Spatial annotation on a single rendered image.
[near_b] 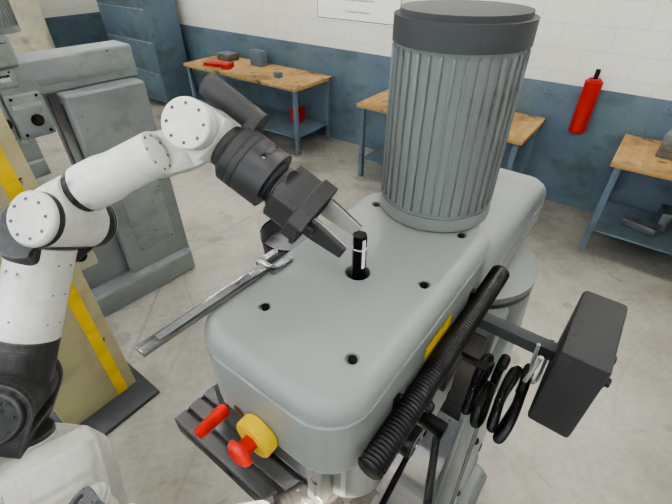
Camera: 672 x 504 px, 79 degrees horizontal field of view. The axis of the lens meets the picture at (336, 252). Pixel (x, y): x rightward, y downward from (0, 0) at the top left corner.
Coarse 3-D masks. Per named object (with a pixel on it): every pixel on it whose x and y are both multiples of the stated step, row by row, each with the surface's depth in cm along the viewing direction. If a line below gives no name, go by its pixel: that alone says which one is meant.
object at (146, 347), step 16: (272, 256) 63; (288, 256) 63; (256, 272) 60; (272, 272) 60; (224, 288) 57; (240, 288) 57; (208, 304) 54; (176, 320) 52; (192, 320) 52; (160, 336) 50; (144, 352) 48
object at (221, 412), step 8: (216, 408) 63; (224, 408) 63; (208, 416) 62; (216, 416) 62; (224, 416) 62; (200, 424) 61; (208, 424) 61; (216, 424) 61; (200, 432) 60; (208, 432) 61
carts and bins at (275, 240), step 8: (264, 224) 300; (272, 224) 307; (264, 232) 300; (272, 232) 310; (280, 232) 313; (264, 240) 302; (272, 240) 304; (280, 240) 304; (288, 240) 304; (304, 240) 304; (264, 248) 288; (272, 248) 277; (280, 248) 296; (288, 248) 296; (280, 256) 279
